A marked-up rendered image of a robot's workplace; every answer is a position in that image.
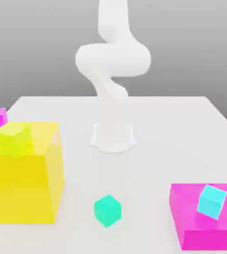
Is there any small green cube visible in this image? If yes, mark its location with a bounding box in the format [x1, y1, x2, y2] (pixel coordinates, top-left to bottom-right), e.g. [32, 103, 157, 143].
[93, 194, 122, 228]

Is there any small lime yellow cube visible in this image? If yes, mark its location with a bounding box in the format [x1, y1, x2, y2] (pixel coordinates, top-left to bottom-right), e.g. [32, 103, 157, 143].
[0, 122, 35, 159]

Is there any small cyan cube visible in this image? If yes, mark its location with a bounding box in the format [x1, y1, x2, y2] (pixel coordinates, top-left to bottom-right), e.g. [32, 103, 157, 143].
[196, 184, 227, 220]

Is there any large magenta box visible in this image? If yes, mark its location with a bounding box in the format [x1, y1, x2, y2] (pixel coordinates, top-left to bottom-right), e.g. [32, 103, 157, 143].
[169, 183, 227, 251]

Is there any large yellow box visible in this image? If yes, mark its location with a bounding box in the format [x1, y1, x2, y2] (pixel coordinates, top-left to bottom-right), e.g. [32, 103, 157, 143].
[0, 122, 66, 225]

